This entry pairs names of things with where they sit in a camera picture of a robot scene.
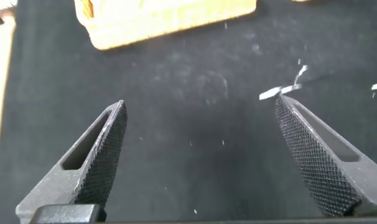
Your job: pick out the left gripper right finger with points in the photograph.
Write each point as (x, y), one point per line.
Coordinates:
(325, 168)

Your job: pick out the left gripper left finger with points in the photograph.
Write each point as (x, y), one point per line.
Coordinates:
(95, 168)

